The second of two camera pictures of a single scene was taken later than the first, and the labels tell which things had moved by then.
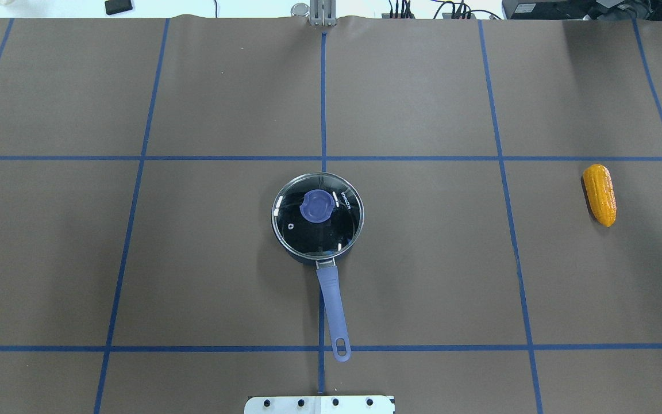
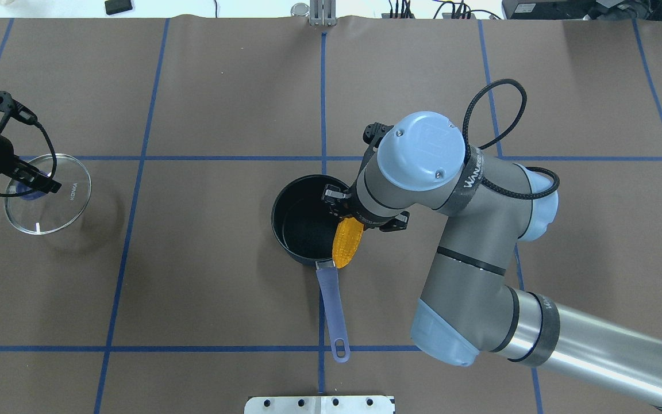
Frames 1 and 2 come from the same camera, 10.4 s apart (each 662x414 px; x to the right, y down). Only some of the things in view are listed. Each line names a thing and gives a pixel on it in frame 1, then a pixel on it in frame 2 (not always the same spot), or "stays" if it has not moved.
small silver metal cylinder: [300, 9] stays
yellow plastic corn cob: [599, 185] to [347, 236]
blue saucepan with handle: [318, 216] stays
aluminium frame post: [323, 12] stays
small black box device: [118, 6] stays
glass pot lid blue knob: [318, 215] to [35, 211]
